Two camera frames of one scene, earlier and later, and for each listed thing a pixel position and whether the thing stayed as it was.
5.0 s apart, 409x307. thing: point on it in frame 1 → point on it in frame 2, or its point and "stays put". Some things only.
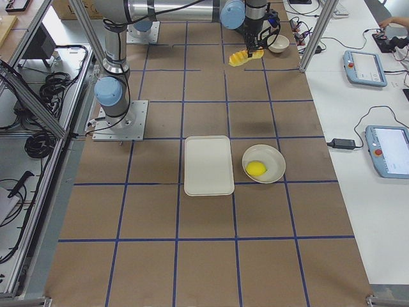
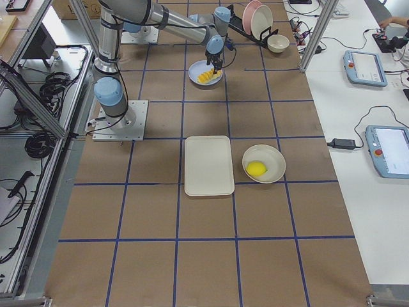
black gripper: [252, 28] → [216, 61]
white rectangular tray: [208, 165] stays put
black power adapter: [342, 144] stays put
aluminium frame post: [319, 34] stays put
